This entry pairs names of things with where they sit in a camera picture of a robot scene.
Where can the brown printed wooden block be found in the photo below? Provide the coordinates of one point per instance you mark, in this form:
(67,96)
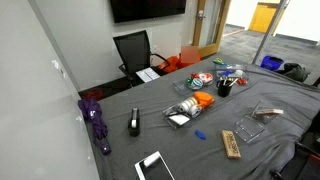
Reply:
(231,144)

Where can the orange plastic object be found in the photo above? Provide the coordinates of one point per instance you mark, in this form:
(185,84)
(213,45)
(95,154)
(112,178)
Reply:
(204,98)

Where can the small blue object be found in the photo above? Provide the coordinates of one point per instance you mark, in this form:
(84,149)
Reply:
(200,134)

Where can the clear square acrylic box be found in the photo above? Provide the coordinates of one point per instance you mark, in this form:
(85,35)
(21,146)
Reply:
(249,128)

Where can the clear rectangular acrylic box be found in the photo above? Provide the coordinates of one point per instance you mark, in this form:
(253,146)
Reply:
(266,118)

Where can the clear tray with ribbon bows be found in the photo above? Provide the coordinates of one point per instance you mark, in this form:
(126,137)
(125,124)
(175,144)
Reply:
(180,87)

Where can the white printed papers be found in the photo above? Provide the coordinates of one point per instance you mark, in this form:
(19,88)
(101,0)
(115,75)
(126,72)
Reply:
(147,74)

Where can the orange bag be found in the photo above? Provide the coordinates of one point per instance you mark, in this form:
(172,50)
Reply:
(171,64)

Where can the white tape rolls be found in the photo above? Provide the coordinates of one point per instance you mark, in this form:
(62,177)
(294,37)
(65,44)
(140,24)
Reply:
(189,106)

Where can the blue striped ribbon bow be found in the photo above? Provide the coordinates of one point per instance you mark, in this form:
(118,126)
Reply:
(194,84)

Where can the white card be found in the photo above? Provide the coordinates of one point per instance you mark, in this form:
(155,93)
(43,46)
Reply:
(179,119)

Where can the black tape dispenser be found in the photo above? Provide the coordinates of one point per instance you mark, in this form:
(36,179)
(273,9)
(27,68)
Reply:
(134,126)

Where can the black mesh office chair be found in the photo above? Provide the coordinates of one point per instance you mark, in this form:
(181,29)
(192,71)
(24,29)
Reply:
(134,50)

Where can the black mug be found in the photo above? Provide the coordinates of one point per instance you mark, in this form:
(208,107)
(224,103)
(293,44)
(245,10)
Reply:
(224,90)

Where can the pens in mug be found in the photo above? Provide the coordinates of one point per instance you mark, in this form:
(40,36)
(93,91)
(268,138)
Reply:
(227,81)

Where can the grey table cloth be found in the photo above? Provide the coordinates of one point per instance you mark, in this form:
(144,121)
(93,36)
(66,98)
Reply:
(186,153)

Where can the wooden framed glass door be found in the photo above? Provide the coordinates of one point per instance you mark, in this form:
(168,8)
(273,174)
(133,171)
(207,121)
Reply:
(196,30)

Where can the purple cloth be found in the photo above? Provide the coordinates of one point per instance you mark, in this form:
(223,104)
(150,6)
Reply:
(98,126)

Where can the white framed tablet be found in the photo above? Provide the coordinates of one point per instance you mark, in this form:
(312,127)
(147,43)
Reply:
(156,169)

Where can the clear compartment organizer tray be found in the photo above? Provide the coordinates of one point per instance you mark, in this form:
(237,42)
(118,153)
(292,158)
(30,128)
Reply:
(245,68)

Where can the light plain wooden block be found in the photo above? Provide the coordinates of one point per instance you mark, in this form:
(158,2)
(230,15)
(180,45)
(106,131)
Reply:
(268,112)

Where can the blue bin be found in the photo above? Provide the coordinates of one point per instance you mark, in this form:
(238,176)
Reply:
(271,62)

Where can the yellow wooden door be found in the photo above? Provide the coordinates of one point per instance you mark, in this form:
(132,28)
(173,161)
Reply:
(262,17)

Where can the dark backpack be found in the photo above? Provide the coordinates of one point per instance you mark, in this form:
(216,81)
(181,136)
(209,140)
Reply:
(295,71)

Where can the black wall television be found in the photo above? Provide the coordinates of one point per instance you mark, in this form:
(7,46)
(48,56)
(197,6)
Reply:
(146,10)

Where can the grey metal partition post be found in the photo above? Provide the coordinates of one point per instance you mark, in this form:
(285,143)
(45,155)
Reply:
(269,31)

